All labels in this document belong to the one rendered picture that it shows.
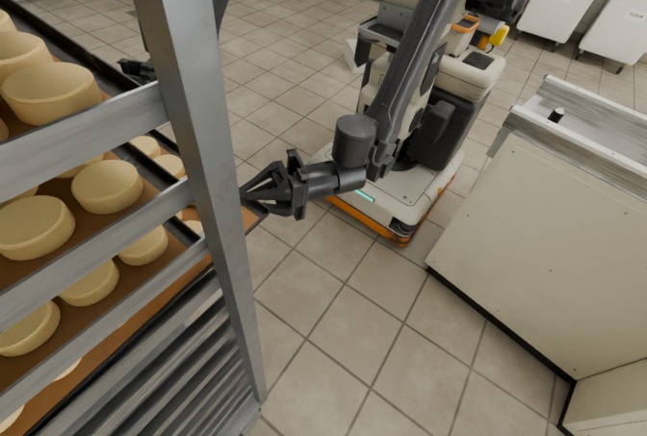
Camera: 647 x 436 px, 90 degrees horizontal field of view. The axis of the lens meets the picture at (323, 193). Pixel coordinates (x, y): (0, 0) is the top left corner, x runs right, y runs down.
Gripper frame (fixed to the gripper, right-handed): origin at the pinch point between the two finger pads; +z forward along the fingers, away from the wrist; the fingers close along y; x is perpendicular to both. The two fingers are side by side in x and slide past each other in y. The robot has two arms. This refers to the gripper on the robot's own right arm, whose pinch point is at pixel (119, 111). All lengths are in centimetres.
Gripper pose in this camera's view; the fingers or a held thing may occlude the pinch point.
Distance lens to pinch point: 69.4
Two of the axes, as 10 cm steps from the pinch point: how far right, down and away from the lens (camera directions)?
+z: -1.2, 7.2, -6.8
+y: -1.1, 6.7, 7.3
